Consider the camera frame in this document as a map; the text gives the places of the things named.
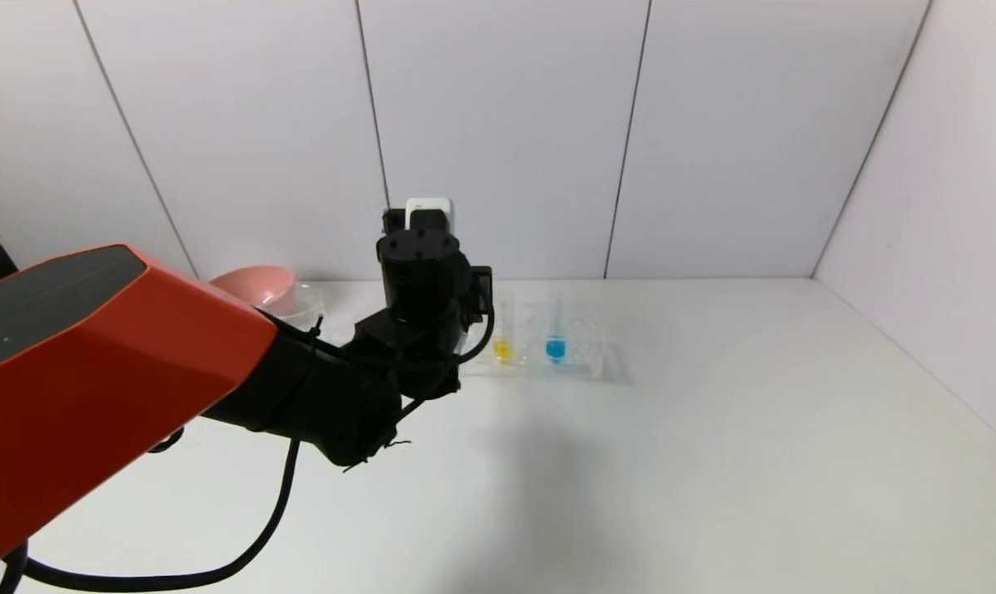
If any test tube with blue pigment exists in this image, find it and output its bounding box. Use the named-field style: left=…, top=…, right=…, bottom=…
left=545, top=290, right=569, bottom=365

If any test tube with yellow pigment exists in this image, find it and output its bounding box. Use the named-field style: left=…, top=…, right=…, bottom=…
left=493, top=290, right=516, bottom=366

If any clear acrylic test tube rack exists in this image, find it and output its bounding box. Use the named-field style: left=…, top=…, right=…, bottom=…
left=460, top=297, right=607, bottom=381

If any clear glass beaker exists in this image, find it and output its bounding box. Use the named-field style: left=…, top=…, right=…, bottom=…
left=262, top=282, right=327, bottom=328

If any pink bowl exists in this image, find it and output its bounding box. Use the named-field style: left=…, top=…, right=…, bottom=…
left=209, top=265, right=295, bottom=311

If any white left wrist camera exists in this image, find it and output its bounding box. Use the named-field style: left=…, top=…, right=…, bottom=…
left=405, top=198, right=455, bottom=233

